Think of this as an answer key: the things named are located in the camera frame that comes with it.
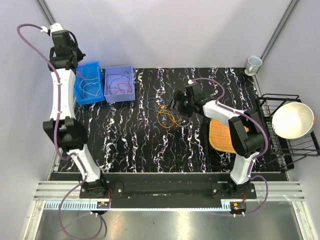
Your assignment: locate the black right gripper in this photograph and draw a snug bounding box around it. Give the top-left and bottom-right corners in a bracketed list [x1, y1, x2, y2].
[166, 90, 195, 118]

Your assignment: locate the yellow cable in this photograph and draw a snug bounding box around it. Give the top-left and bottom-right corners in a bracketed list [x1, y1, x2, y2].
[156, 104, 186, 129]

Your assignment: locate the blue cable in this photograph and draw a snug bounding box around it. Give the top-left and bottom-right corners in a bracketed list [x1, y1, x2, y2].
[145, 97, 192, 128]

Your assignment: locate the brown cable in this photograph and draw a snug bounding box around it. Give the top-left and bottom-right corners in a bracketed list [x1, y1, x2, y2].
[106, 71, 133, 95]

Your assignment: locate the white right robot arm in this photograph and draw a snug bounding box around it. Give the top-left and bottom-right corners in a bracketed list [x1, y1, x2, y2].
[168, 83, 269, 199]

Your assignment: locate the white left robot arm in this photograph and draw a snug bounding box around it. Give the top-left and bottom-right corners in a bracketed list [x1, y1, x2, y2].
[42, 23, 108, 198]

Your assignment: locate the blue plastic bin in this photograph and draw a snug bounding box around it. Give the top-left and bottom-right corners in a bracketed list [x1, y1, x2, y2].
[73, 61, 105, 105]

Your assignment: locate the orange woven mat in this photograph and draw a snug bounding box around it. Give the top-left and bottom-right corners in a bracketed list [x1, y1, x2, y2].
[208, 119, 236, 154]

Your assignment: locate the lavender plastic box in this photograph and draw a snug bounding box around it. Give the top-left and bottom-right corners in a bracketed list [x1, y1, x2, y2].
[104, 65, 136, 103]

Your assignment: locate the white ceramic mug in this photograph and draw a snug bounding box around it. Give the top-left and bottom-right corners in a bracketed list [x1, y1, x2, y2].
[244, 56, 263, 76]

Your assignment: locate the large white bowl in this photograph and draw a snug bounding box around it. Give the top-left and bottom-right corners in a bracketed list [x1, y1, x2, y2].
[271, 102, 316, 140]

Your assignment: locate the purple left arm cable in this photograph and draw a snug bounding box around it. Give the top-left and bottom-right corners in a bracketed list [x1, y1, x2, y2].
[16, 23, 108, 238]

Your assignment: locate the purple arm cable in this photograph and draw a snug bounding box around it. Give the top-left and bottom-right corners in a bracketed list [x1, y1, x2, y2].
[16, 23, 108, 238]
[187, 77, 270, 217]

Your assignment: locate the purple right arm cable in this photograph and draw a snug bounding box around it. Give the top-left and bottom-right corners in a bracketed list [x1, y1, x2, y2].
[187, 77, 270, 217]

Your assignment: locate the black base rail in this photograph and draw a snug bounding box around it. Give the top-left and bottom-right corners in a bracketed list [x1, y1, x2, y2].
[79, 173, 257, 211]

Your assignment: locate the black wire dish rack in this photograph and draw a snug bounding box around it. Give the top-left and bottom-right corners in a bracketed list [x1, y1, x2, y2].
[256, 93, 320, 169]

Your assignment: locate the aluminium frame rail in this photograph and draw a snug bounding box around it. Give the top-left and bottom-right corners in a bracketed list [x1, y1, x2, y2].
[33, 180, 304, 201]

